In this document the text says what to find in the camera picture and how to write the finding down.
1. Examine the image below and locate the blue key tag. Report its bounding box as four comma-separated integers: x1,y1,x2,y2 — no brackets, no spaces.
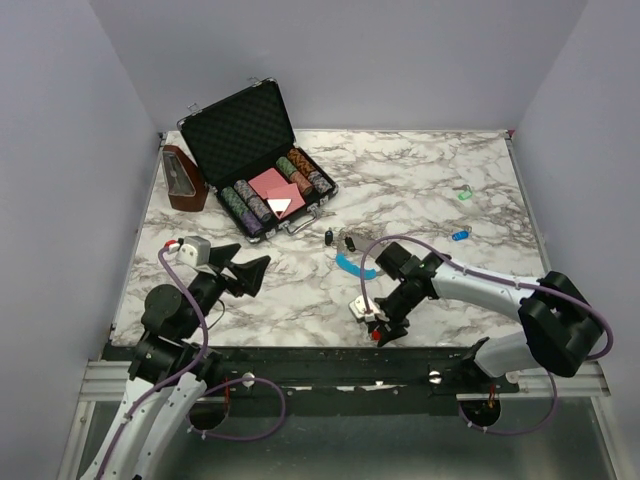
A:
451,226,472,241

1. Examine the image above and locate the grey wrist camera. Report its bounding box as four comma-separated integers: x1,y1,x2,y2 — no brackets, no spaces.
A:
348,296,380,323
176,236,211,270

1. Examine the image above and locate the black poker chip case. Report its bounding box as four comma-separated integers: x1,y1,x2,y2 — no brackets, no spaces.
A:
177,78,338,243

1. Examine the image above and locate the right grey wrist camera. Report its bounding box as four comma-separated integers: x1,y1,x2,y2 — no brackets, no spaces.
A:
348,296,380,323

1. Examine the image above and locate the red playing card deck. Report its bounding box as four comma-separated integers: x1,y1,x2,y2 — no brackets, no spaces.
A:
248,168,305,220

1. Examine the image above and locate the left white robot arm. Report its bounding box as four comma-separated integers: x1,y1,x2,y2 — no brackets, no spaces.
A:
83,236,271,479

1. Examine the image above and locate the white dealer button card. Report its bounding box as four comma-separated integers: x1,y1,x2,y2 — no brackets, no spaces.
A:
267,198,291,218

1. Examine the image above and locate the brown wooden metronome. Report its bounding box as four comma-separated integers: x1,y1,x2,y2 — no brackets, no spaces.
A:
161,145,208,212

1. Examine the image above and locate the black mounting rail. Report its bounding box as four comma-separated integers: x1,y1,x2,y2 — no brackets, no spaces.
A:
193,347,519,417

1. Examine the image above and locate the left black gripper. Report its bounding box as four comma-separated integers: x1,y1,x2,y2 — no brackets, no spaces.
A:
181,242,270,338

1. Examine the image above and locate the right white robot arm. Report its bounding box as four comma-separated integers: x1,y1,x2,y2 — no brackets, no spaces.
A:
365,242,607,392

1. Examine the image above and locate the blue silver carabiner keyring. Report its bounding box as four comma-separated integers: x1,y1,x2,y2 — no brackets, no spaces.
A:
334,228,385,281

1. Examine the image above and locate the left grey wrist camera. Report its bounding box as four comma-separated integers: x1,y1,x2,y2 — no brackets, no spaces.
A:
176,236,211,270

